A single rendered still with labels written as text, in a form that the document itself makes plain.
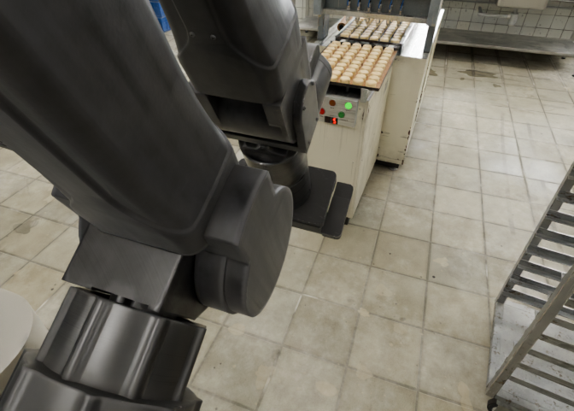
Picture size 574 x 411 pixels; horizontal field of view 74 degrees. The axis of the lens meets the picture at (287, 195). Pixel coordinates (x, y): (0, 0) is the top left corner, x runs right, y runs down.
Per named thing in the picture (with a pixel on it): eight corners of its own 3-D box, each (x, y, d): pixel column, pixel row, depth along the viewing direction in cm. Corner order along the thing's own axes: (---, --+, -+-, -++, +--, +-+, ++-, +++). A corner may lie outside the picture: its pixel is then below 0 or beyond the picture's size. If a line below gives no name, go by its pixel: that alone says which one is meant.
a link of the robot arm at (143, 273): (44, 312, 18) (143, 349, 16) (137, 126, 21) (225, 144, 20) (143, 325, 26) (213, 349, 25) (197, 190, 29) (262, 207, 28)
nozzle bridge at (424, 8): (326, 30, 269) (330, -25, 248) (433, 43, 248) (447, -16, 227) (311, 44, 245) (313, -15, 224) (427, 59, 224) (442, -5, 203)
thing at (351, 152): (330, 159, 293) (341, 38, 237) (375, 168, 283) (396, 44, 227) (298, 215, 243) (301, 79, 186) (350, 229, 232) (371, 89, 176)
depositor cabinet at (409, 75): (349, 91, 390) (360, 2, 338) (421, 103, 369) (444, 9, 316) (307, 155, 298) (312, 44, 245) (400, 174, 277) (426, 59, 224)
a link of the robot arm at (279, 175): (225, 150, 31) (291, 165, 30) (253, 85, 34) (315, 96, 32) (243, 186, 37) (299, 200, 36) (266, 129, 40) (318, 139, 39)
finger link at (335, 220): (300, 196, 52) (293, 163, 44) (351, 208, 51) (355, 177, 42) (285, 242, 50) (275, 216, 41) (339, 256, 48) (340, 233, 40)
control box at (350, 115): (310, 116, 198) (311, 91, 189) (355, 125, 190) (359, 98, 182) (307, 119, 195) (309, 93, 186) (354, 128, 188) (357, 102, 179)
